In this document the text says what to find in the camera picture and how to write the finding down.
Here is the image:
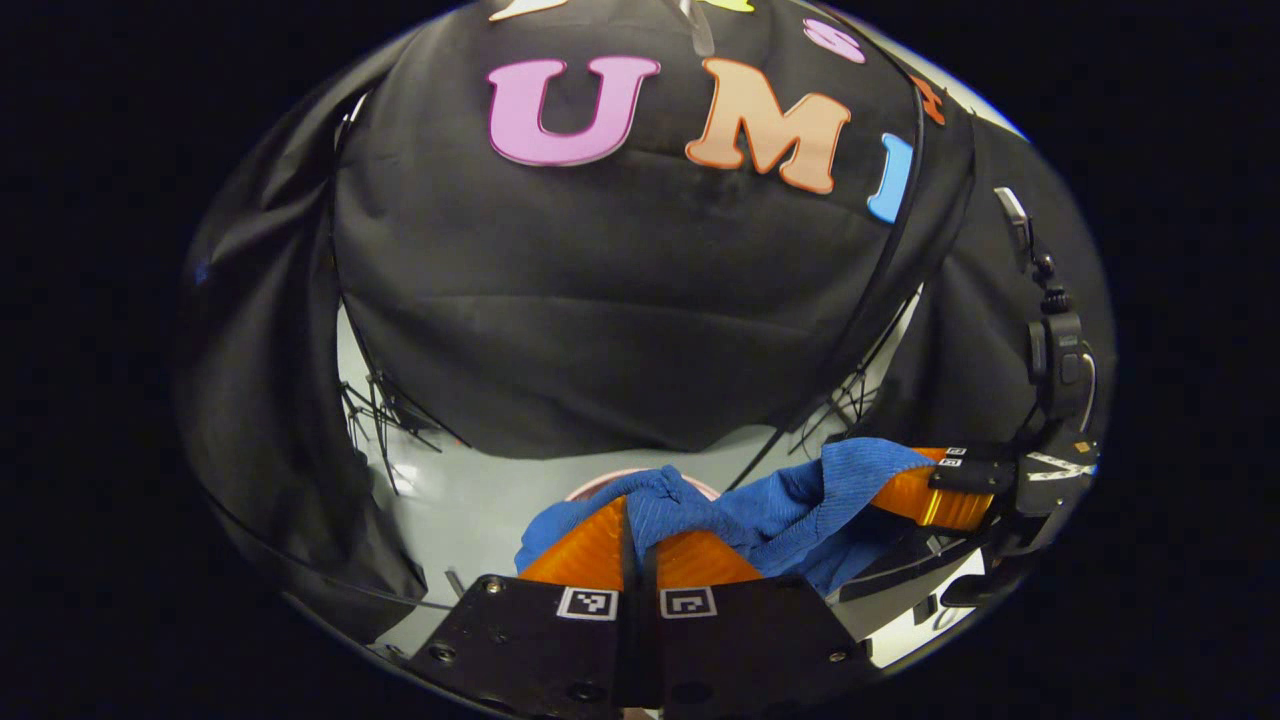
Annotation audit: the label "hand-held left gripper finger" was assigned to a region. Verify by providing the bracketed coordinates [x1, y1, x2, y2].
[405, 495, 641, 720]
[640, 528, 881, 716]

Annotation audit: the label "blue ribbed knit garment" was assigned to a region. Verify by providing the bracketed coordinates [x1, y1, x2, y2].
[515, 437, 936, 598]

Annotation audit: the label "black backdrop stand legs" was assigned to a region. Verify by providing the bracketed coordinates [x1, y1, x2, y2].
[338, 372, 469, 496]
[790, 365, 891, 456]

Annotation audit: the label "black clothes rail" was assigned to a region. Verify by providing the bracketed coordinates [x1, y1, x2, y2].
[725, 80, 926, 491]

